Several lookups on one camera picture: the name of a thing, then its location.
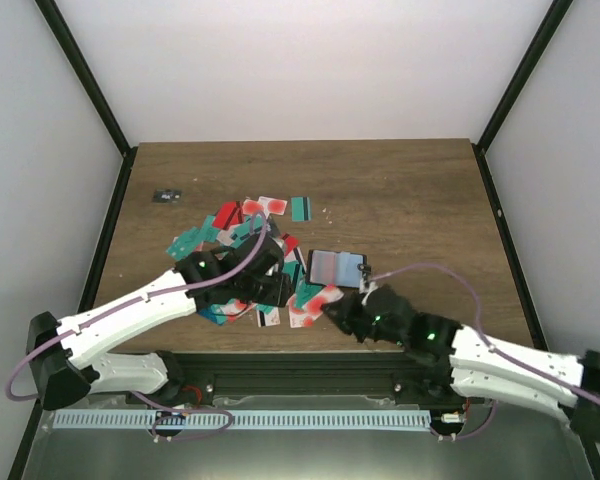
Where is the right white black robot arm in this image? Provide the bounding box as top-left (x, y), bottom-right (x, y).
top-left (321, 285), bottom-right (600, 444)

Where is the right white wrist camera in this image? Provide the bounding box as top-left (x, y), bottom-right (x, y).
top-left (359, 280), bottom-right (378, 306)

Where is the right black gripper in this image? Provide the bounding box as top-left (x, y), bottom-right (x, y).
top-left (322, 291), bottom-right (407, 346)

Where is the light blue slotted strip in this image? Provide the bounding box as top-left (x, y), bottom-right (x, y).
top-left (53, 409), bottom-right (431, 432)

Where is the right black frame post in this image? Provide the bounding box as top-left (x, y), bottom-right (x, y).
top-left (474, 0), bottom-right (575, 151)

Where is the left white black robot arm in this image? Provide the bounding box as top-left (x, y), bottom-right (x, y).
top-left (26, 235), bottom-right (293, 411)

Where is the black frame post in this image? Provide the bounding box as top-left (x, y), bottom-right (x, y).
top-left (33, 0), bottom-right (132, 156)
top-left (474, 0), bottom-right (575, 151)

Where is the black front rail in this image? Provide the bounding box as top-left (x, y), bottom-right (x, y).
top-left (44, 351), bottom-right (571, 401)

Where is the left black frame post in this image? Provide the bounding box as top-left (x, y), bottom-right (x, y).
top-left (33, 0), bottom-right (132, 156)

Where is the red card black stripe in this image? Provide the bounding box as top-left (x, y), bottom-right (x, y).
top-left (212, 201), bottom-right (243, 230)

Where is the blue card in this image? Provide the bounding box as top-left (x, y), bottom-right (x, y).
top-left (197, 305), bottom-right (227, 325)

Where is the black card holder wallet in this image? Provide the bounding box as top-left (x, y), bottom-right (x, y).
top-left (306, 249), bottom-right (368, 289)

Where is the teal card left edge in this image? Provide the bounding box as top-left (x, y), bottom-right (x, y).
top-left (166, 227), bottom-right (203, 261)

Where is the small black tag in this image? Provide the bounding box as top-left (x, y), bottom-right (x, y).
top-left (152, 189), bottom-right (182, 204)

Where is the teal card with stripe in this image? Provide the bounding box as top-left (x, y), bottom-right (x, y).
top-left (291, 196), bottom-right (311, 222)

